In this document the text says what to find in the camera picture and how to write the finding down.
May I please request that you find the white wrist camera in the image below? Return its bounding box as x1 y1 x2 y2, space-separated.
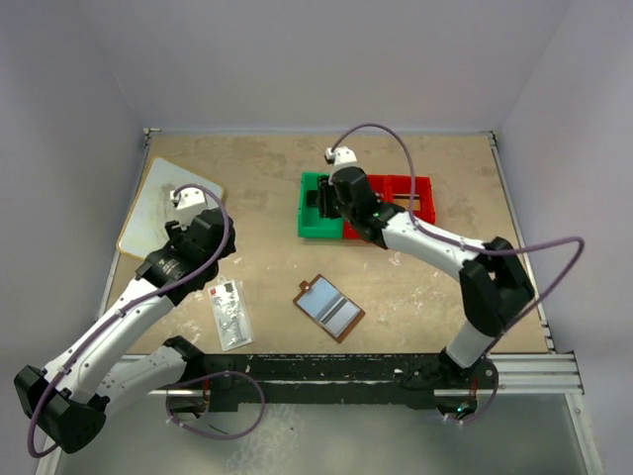
169 187 208 230
324 146 358 174

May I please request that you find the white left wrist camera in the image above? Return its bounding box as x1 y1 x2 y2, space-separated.
169 187 208 230

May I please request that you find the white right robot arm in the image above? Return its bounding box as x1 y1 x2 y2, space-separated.
316 166 535 387

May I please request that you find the white board yellow rim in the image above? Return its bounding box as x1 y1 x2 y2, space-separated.
117 157 224 259

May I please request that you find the green plastic bin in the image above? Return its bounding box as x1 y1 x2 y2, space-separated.
297 171 343 239

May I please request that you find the red bin right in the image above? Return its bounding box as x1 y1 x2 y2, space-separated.
389 175 436 225

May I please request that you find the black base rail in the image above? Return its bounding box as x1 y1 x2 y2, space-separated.
164 336 498 414

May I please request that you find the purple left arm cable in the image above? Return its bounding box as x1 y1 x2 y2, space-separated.
27 183 233 459

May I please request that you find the gold card in bin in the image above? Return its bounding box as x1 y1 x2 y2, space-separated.
393 196 422 212

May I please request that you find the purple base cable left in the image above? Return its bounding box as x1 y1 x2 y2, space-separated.
165 367 267 439

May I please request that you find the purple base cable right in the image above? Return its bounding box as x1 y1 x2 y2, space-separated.
442 355 499 427

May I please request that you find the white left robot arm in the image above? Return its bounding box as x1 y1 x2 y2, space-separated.
14 208 235 453

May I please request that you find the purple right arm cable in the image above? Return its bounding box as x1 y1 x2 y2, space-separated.
325 123 586 357

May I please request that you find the brown leather card holder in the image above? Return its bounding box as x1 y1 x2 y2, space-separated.
293 274 366 343

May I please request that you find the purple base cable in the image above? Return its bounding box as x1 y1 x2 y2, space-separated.
165 367 267 439
442 355 499 427

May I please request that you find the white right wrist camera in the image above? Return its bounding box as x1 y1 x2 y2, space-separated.
324 146 358 174

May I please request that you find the clear plastic packet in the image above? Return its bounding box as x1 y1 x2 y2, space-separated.
209 279 255 351

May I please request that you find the black card in bin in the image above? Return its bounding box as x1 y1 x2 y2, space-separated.
306 190 320 209

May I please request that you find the white magnetic stripe card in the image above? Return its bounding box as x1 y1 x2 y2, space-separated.
319 298 348 325

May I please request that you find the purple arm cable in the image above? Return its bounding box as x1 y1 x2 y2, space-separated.
325 123 586 357
27 183 233 459

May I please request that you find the metal corner bracket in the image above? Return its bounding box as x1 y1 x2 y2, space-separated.
143 128 162 147

